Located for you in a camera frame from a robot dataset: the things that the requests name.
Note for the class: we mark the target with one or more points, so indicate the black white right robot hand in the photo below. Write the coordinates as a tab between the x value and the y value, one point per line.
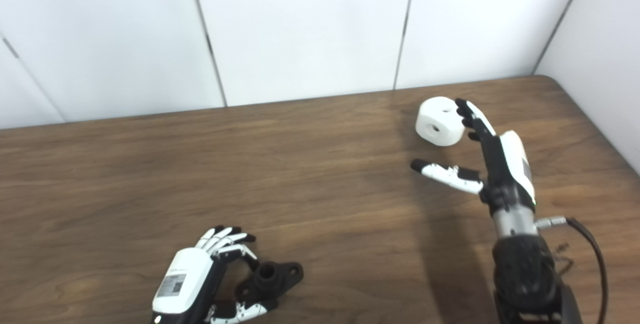
512	164

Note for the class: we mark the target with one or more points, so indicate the black flanged holder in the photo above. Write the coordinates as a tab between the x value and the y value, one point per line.
272	279

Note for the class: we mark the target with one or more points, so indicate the round white piece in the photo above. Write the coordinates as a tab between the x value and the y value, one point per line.
440	113

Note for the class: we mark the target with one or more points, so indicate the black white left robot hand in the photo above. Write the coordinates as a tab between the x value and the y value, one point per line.
182	279

